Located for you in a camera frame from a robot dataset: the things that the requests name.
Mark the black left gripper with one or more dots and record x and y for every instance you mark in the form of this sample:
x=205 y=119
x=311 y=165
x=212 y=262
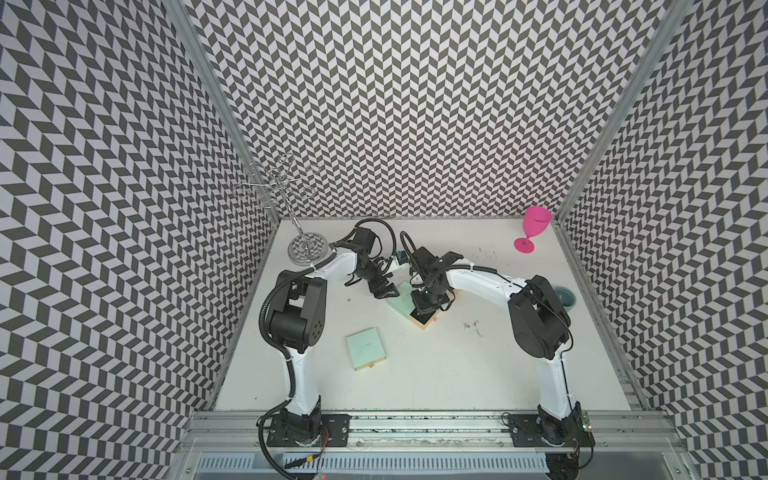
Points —
x=383 y=290

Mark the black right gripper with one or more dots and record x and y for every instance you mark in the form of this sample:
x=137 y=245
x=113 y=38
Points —
x=422 y=305

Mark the mint green drawer jewelry box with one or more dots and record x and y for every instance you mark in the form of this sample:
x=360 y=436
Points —
x=403 y=304

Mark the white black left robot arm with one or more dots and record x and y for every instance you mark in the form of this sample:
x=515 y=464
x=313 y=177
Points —
x=292 y=319

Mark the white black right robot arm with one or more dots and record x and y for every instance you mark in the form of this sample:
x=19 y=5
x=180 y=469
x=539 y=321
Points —
x=539 y=322

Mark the chrome jewelry tree stand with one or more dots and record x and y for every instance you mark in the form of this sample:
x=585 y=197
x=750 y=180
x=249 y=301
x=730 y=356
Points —
x=286 y=186

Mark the small earrings pile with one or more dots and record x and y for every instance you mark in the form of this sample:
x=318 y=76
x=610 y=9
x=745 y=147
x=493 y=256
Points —
x=474 y=327

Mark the pink plastic wine glass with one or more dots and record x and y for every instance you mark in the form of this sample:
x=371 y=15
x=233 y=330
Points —
x=536 y=220

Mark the teal round cup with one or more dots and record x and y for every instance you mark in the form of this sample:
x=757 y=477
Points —
x=566 y=297

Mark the aluminium corner post left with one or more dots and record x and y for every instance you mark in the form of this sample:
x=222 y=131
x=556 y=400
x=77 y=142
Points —
x=188 y=36

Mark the aluminium corner post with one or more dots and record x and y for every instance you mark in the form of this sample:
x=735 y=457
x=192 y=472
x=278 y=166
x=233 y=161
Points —
x=663 y=36
x=188 y=36

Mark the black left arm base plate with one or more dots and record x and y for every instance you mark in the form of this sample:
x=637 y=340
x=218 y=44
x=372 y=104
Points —
x=289 y=430

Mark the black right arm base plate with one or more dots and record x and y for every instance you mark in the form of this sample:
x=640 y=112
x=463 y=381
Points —
x=531 y=430

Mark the aluminium front rail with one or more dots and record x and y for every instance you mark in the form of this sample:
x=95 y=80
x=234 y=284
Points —
x=489 y=445

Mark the aluminium corner post right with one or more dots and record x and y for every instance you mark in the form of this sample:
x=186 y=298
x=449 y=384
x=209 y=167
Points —
x=663 y=36

